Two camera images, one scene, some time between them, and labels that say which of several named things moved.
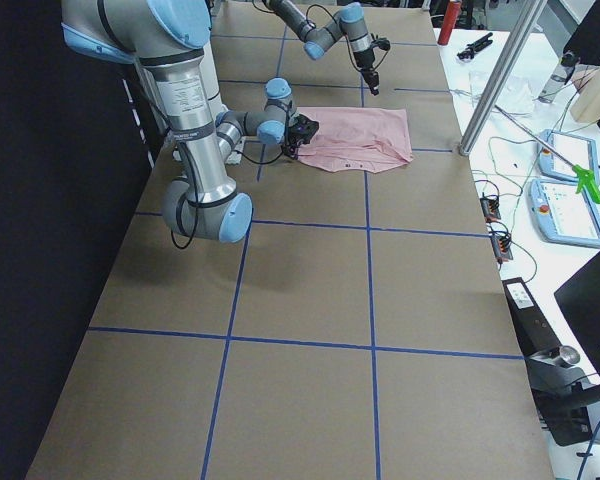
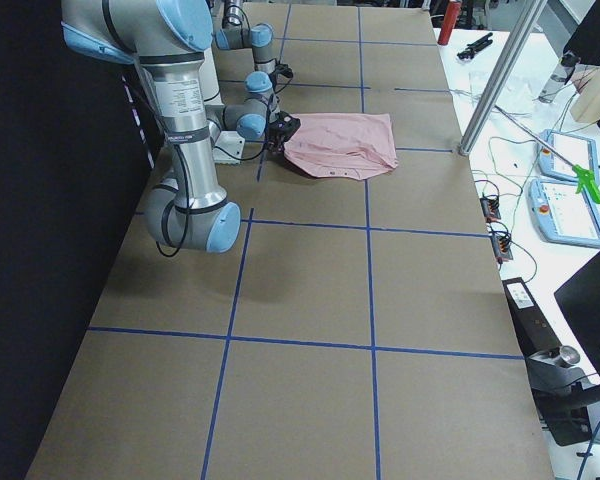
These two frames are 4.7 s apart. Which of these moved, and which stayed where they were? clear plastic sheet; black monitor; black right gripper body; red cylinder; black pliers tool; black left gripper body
Moved: black right gripper body; black left gripper body
Stayed: red cylinder; black monitor; clear plastic sheet; black pliers tool
